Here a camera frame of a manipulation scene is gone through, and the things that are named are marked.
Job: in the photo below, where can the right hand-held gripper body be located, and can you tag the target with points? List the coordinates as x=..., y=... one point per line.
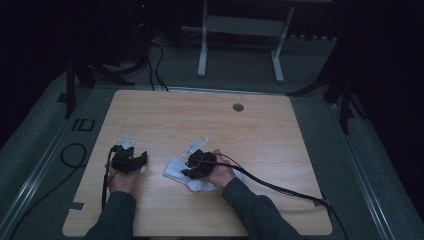
x=200, y=163

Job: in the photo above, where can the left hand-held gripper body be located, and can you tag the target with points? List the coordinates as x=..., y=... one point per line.
x=126, y=156

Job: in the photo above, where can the white cloth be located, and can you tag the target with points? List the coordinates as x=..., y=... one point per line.
x=173, y=171

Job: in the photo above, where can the person's right hand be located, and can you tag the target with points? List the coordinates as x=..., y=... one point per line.
x=221, y=173

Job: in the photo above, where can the person's left hand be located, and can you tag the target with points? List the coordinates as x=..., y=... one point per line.
x=125, y=181

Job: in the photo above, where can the grey table grommet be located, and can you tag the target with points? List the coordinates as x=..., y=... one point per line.
x=238, y=107

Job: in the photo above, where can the black tripod stand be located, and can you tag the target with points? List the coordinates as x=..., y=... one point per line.
x=83, y=73
x=340, y=86

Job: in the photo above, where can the metal floor rail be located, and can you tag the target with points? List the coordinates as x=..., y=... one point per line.
x=360, y=173
x=36, y=170

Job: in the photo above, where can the white metal desk frame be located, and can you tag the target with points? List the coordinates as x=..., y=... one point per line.
x=240, y=26

